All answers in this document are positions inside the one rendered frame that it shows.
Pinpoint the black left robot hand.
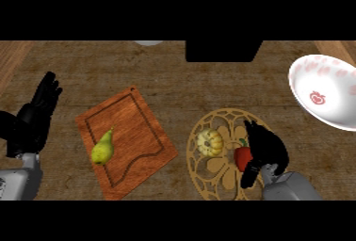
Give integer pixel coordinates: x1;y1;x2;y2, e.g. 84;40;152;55
0;71;64;159

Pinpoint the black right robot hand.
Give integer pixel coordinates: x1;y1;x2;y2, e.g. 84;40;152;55
239;120;291;189

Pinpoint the red bell pepper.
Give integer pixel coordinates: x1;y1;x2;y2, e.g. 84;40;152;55
234;138;254;172

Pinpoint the tan round openwork placemat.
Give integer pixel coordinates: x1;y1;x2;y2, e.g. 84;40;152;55
185;107;275;201

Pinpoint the white bowl with red print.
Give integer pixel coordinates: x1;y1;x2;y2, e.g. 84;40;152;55
288;54;356;133

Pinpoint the pale yellow ribbed squash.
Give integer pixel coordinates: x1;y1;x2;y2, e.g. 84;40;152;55
197;129;226;158

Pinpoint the green pear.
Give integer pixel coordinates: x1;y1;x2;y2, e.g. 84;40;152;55
90;125;115;167

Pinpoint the brown wooden cutting board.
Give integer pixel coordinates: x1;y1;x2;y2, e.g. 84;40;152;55
76;85;179;201

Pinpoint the black box appliance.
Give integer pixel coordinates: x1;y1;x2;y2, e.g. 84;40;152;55
185;40;265;63

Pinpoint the pale grey round object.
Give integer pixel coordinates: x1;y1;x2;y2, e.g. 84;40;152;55
133;40;166;47

